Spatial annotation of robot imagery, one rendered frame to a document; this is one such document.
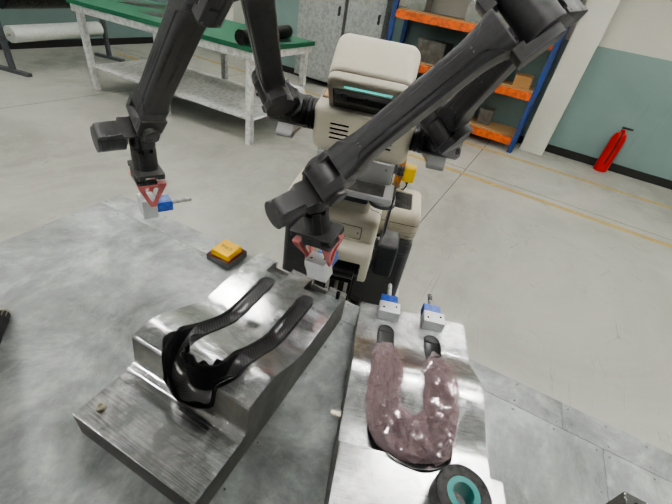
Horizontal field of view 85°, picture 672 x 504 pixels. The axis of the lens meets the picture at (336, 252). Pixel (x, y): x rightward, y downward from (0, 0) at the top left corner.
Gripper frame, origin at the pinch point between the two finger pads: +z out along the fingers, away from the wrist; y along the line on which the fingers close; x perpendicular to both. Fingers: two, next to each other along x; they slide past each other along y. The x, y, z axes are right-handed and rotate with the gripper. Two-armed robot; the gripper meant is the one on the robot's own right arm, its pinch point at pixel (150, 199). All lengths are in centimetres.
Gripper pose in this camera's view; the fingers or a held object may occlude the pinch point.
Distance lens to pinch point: 110.0
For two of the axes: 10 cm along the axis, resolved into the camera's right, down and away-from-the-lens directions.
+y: 5.8, 5.5, -6.0
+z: -1.6, 8.0, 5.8
